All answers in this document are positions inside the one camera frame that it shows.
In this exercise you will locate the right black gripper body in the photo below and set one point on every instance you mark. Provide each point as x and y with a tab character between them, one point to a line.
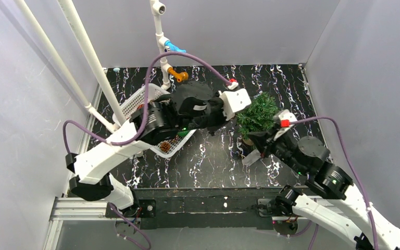
261	144

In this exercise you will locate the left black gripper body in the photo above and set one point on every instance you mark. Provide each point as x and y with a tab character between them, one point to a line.
219	117

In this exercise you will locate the small green christmas tree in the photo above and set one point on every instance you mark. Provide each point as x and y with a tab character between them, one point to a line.
257	117

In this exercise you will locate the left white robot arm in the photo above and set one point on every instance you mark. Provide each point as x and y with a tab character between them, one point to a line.
92	179

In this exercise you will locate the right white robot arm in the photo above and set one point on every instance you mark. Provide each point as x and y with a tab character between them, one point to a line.
309	156

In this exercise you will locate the green glitter ornament ball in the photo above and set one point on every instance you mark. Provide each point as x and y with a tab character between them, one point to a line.
183	133

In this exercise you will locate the orange pipe valve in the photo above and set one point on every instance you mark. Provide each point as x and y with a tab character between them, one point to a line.
180	77

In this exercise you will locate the white plastic basket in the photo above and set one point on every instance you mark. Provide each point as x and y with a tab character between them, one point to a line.
158	128

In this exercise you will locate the brown pine cone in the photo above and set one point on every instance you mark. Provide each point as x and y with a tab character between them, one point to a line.
165	146

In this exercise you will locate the blue pipe valve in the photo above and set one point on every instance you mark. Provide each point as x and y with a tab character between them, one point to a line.
170	47

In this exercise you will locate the thin white diagonal pole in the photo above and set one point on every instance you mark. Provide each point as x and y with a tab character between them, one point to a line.
58	61

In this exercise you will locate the white pvc pipe stand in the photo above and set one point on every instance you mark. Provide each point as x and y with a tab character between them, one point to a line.
158	9

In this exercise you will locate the thick white diagonal pole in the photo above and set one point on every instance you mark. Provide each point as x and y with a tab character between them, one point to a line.
78	29

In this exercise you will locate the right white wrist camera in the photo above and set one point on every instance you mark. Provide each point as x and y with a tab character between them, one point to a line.
286	118

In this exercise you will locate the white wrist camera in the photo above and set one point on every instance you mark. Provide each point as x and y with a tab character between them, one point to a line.
236	100
286	118

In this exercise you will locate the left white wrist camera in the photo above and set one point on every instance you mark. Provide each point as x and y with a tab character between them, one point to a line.
236	100

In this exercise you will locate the aluminium frame rail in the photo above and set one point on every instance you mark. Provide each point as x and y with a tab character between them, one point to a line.
77	224

